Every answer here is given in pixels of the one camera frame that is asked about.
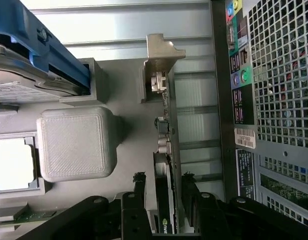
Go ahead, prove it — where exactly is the white barcode sticker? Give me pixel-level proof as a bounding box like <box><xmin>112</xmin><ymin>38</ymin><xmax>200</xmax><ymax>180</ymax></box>
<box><xmin>234</xmin><ymin>128</ymin><xmax>258</xmax><ymax>149</ymax></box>

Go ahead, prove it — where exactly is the grey 3D-printed parts rack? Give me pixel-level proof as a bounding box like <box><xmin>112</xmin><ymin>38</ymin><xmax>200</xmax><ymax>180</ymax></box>
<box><xmin>0</xmin><ymin>57</ymin><xmax>180</xmax><ymax>233</ymax></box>

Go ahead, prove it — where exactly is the green RAM stick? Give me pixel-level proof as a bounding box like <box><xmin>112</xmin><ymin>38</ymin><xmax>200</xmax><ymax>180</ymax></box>
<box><xmin>0</xmin><ymin>210</ymin><xmax>57</xmax><ymax>223</ymax></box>

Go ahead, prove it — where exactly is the computer case rear panel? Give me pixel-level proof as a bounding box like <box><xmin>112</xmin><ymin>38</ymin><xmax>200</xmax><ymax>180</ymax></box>
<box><xmin>210</xmin><ymin>0</ymin><xmax>308</xmax><ymax>229</ymax></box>

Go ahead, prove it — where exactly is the silver CPU chip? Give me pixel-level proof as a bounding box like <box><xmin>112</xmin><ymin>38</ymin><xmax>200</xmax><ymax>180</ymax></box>
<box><xmin>0</xmin><ymin>138</ymin><xmax>37</xmax><ymax>192</ymax></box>

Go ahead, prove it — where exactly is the hard disk in blue caddy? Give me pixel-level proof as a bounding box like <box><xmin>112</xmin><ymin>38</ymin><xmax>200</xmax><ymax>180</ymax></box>
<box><xmin>0</xmin><ymin>0</ymin><xmax>91</xmax><ymax>105</ymax></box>

